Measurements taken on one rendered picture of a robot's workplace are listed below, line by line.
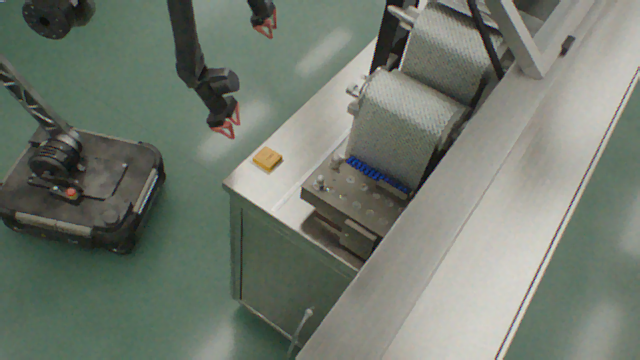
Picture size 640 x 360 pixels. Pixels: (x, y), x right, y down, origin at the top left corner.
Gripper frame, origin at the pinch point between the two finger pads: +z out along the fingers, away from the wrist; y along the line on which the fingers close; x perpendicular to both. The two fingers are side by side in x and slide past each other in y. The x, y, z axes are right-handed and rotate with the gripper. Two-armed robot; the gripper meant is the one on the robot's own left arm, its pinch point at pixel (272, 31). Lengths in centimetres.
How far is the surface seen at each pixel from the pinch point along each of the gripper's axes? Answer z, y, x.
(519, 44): -28, -74, -84
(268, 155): 15.8, -46.7, -2.9
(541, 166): 3, -76, -85
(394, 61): 21.2, -3.5, -39.7
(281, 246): 36, -69, -4
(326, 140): 26.4, -32.6, -16.7
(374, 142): 13, -51, -41
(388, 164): 21, -53, -43
